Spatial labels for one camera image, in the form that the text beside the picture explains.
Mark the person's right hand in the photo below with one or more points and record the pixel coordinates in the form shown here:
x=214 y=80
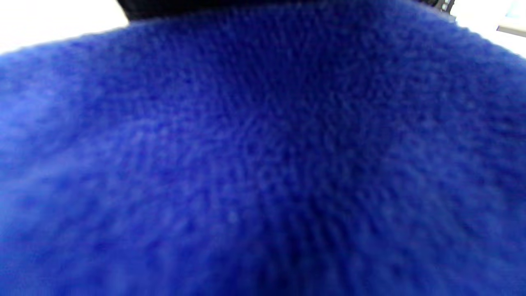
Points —
x=246 y=4

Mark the blue hand towel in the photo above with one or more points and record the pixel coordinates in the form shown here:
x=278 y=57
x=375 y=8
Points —
x=263 y=164

